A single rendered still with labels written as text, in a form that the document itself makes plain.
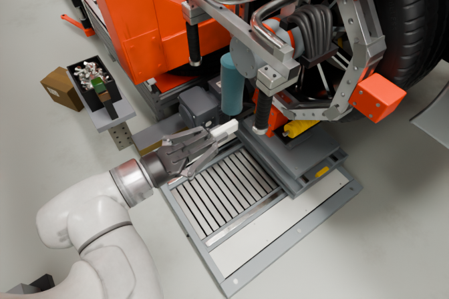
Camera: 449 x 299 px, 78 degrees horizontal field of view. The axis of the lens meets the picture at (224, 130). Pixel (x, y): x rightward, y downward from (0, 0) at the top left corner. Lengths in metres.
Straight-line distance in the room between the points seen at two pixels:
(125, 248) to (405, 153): 1.65
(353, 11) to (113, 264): 0.67
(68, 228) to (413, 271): 1.41
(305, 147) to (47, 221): 1.12
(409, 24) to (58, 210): 0.79
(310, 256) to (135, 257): 1.03
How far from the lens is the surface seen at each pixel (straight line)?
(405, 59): 0.79
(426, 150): 1.99
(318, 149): 1.43
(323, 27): 0.65
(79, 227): 0.57
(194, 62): 0.94
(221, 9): 0.76
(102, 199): 0.57
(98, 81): 1.12
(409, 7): 0.75
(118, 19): 1.09
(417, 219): 1.72
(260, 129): 0.75
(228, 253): 1.32
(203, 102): 1.30
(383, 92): 0.77
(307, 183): 1.38
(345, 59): 0.90
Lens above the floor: 1.36
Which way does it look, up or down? 53 degrees down
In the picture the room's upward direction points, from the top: straight up
